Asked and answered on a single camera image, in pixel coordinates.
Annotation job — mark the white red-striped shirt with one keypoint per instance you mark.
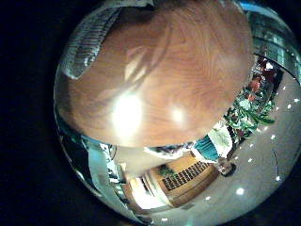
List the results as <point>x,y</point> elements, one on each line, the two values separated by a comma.
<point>84,44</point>

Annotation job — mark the small potted plant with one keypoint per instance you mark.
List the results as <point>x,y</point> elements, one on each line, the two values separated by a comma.
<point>166,171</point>

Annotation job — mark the teal cloth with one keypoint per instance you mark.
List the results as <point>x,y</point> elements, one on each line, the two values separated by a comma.
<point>207,148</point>

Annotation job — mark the person in white shirt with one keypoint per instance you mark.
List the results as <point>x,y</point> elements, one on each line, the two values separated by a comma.
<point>221,139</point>

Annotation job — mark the wooden counter with black lattice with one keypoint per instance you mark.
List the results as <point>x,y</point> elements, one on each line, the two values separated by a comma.
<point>188,182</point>

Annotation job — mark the green leafy plants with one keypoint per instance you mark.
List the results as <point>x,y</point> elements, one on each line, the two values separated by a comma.
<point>250,114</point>

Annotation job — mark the red flower decoration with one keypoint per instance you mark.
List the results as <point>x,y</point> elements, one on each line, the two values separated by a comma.
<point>261,78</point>

